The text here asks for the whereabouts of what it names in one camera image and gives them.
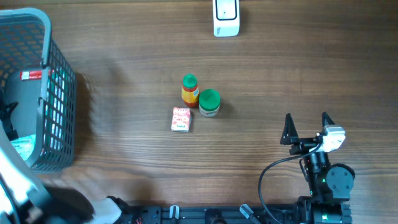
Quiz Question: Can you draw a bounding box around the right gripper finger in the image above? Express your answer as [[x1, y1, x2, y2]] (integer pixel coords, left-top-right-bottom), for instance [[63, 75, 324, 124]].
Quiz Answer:
[[280, 113, 299, 145], [322, 111, 335, 127]]

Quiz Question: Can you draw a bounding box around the red white toothpaste box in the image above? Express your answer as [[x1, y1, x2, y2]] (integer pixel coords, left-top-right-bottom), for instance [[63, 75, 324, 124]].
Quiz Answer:
[[19, 70, 43, 81]]

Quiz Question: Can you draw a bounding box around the teal white tissue pack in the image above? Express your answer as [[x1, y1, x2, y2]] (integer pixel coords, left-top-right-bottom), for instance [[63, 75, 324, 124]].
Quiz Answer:
[[11, 134, 36, 161]]

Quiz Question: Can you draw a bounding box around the green lid jar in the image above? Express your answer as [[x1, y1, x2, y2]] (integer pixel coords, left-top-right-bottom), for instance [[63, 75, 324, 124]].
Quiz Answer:
[[199, 89, 221, 117]]

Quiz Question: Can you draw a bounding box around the yellow sauce bottle green cap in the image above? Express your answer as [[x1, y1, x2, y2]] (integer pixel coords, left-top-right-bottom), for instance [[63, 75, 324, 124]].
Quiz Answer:
[[182, 73, 200, 108]]

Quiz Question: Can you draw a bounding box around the small red white carton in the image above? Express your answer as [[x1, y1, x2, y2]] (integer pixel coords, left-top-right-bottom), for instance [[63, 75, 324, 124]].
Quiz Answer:
[[171, 107, 191, 132]]

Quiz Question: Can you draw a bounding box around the green 3M gloves pack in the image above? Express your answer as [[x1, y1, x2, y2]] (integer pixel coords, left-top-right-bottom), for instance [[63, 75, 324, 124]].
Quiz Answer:
[[44, 68, 71, 151]]

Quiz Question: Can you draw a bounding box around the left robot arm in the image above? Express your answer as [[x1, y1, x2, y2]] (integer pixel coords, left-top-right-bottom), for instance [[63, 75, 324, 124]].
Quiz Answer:
[[1, 96, 133, 223]]

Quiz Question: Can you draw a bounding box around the white barcode scanner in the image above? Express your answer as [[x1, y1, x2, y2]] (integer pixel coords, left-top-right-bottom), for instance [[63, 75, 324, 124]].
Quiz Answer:
[[213, 0, 240, 37]]

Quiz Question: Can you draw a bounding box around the grey plastic mesh basket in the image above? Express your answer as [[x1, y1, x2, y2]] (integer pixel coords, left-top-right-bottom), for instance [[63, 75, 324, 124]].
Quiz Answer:
[[1, 7, 77, 172]]

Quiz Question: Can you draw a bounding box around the right camera black cable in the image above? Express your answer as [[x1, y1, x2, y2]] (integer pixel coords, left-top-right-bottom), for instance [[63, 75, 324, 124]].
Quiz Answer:
[[257, 141, 324, 224]]

